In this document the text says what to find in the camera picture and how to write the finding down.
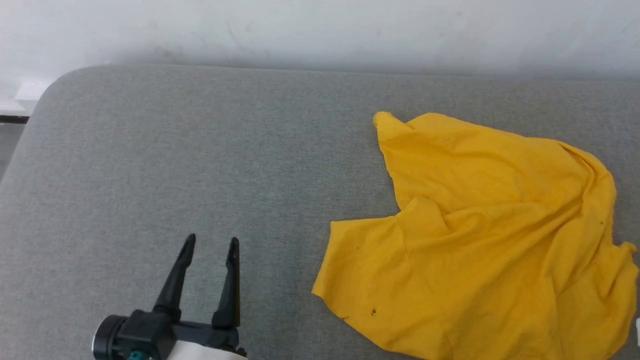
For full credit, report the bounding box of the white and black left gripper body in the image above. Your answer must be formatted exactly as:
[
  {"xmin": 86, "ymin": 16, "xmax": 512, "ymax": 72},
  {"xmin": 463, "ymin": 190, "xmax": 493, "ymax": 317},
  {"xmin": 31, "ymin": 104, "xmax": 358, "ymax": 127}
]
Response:
[{"xmin": 92, "ymin": 315, "xmax": 248, "ymax": 360}]

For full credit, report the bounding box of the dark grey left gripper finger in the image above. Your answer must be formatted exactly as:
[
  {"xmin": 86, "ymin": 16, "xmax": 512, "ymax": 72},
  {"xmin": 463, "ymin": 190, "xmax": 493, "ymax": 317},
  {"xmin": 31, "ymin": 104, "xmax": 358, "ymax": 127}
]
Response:
[
  {"xmin": 152, "ymin": 233, "xmax": 197, "ymax": 321},
  {"xmin": 212, "ymin": 237, "xmax": 241, "ymax": 329}
]

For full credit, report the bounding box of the yellow t-shirt with animal print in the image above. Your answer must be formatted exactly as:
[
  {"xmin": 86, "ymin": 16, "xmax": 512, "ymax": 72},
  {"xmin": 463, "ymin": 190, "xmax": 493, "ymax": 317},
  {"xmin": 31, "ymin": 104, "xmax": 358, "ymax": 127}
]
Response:
[{"xmin": 311, "ymin": 111, "xmax": 640, "ymax": 360}]

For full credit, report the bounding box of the light grey fabric sofa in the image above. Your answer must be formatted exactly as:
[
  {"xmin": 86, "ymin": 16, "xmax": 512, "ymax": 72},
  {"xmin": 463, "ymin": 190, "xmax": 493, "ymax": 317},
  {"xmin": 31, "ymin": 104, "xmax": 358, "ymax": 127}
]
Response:
[{"xmin": 0, "ymin": 64, "xmax": 640, "ymax": 360}]

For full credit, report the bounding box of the small white box by wall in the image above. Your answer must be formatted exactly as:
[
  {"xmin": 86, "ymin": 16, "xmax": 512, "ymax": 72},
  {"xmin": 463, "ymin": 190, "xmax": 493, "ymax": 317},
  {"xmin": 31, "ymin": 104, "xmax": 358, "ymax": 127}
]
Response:
[{"xmin": 14, "ymin": 79, "xmax": 55, "ymax": 103}]

